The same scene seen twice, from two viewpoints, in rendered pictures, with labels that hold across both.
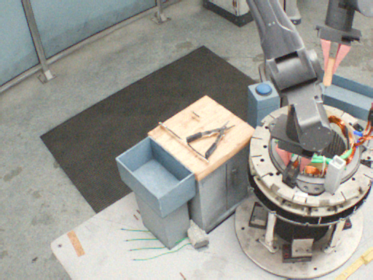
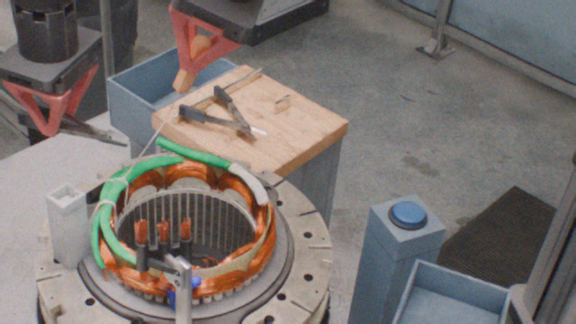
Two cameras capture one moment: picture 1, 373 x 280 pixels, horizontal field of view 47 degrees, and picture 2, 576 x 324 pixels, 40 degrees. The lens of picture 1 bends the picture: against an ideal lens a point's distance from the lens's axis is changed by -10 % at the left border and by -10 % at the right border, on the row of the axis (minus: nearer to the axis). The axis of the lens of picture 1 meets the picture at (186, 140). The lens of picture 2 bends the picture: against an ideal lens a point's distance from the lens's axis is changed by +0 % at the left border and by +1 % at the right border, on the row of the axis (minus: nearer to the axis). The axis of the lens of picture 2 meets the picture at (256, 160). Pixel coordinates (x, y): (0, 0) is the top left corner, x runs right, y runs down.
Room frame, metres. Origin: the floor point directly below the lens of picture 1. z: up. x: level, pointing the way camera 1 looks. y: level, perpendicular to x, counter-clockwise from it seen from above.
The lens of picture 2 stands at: (0.61, -0.91, 1.71)
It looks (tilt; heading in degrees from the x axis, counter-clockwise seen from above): 39 degrees down; 76
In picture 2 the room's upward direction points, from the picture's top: 4 degrees clockwise
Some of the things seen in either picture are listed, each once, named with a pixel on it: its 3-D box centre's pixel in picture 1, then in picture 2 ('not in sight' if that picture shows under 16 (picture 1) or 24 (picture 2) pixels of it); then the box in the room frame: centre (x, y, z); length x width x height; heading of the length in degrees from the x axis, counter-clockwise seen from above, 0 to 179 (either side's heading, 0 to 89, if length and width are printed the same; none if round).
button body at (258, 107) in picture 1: (262, 122); (391, 283); (0.99, -0.23, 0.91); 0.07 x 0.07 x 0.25; 13
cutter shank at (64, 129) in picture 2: not in sight; (78, 131); (0.59, -0.23, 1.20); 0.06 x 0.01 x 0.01; 156
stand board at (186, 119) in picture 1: (202, 135); (250, 124); (0.82, -0.04, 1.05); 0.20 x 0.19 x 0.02; 126
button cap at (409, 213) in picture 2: (264, 88); (409, 212); (0.99, -0.23, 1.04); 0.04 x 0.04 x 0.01
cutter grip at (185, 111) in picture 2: (210, 150); (192, 113); (0.73, -0.05, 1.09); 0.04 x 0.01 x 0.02; 141
